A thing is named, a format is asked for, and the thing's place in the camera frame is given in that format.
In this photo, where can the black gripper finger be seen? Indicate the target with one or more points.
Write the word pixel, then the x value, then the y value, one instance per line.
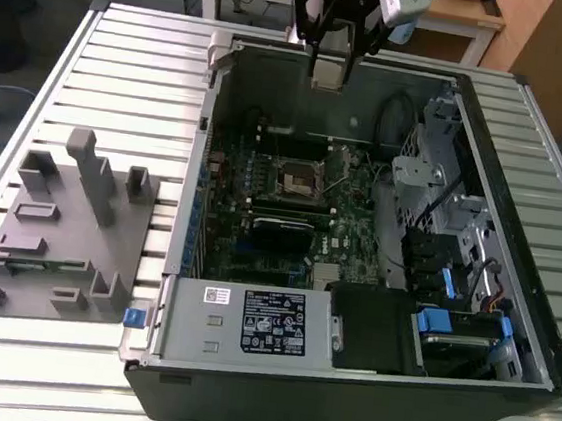
pixel 355 52
pixel 318 48

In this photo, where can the silver CPU chip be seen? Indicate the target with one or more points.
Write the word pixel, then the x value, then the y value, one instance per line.
pixel 329 77

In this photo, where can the CPU socket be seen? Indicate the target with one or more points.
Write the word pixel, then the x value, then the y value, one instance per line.
pixel 298 182

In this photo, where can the silver metal drive cage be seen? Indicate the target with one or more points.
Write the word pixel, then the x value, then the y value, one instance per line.
pixel 418 174

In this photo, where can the green motherboard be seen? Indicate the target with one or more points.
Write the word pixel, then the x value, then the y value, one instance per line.
pixel 354 233

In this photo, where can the black graphics card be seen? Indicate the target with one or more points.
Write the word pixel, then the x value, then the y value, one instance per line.
pixel 281 235

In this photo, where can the black plastic disk bay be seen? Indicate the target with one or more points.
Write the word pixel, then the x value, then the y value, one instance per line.
pixel 427 256

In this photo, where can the silver chipset heatsink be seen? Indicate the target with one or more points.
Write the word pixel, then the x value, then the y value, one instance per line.
pixel 327 272

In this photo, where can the blue disk bay tab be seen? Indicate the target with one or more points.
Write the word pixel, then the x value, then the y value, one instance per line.
pixel 448 283

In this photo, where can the black rating label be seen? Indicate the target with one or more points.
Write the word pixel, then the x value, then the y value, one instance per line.
pixel 274 323

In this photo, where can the hard disk in blue carrier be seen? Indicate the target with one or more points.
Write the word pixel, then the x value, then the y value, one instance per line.
pixel 433 319

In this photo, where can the grey power supply unit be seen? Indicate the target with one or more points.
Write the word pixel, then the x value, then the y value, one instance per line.
pixel 189 321

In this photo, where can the grey parts rack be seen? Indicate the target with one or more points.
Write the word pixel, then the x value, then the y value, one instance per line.
pixel 73 229

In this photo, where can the blue case latch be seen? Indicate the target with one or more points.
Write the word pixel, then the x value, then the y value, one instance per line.
pixel 134 317

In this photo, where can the black PC case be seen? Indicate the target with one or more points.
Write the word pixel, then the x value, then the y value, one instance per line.
pixel 291 402

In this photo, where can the green RAM stick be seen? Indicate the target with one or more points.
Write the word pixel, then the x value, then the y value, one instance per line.
pixel 29 265

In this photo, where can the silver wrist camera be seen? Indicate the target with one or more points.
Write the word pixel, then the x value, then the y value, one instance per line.
pixel 395 4

